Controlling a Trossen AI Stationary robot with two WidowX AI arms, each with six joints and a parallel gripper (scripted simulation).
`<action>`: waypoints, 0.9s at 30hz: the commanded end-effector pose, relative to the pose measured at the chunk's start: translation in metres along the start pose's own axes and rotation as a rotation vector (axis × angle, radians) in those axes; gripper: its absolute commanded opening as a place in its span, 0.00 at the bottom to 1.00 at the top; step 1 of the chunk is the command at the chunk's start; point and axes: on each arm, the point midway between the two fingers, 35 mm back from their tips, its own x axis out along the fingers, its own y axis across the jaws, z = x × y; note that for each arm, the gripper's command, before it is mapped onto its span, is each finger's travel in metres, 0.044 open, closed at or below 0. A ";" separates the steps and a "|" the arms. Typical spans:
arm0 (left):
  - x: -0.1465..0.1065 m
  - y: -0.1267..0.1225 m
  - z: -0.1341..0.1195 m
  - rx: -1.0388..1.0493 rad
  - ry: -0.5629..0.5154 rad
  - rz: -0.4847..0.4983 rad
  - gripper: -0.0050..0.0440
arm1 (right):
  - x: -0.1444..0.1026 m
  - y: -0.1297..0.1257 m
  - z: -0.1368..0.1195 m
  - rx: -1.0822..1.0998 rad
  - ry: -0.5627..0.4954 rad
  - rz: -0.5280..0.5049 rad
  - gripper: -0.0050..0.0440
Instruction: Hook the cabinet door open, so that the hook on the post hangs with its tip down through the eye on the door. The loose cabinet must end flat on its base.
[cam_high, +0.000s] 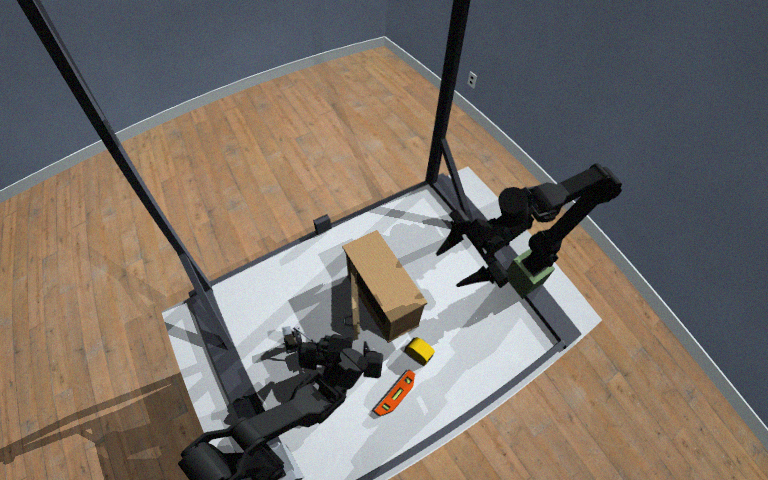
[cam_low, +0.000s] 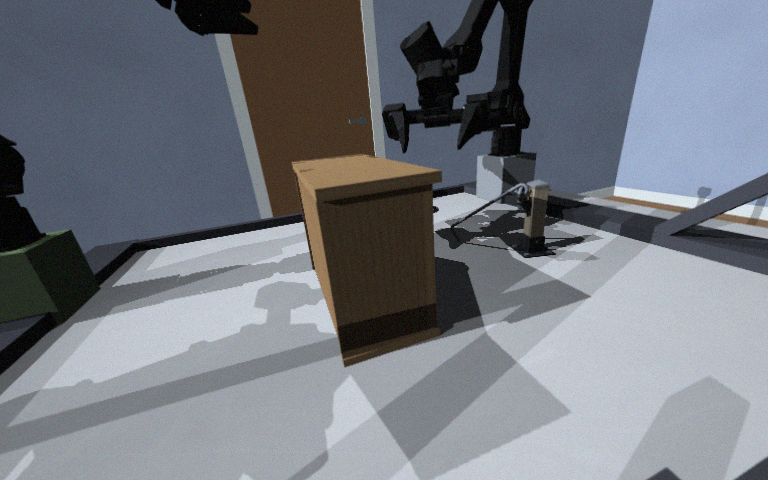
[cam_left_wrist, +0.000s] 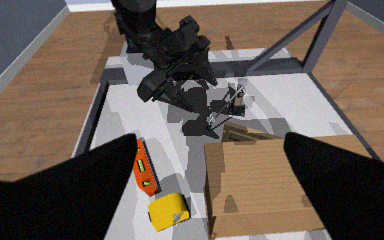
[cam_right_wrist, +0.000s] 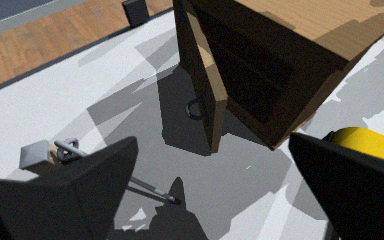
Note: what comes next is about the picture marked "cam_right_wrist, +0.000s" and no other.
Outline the small black block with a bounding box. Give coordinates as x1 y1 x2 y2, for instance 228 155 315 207
121 0 150 27

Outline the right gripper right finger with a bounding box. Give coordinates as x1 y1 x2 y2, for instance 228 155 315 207
288 132 384 240

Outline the brown wooden cabinet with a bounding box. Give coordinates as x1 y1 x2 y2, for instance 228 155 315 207
172 0 384 154

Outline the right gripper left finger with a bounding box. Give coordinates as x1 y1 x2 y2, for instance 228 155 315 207
0 136 139 240

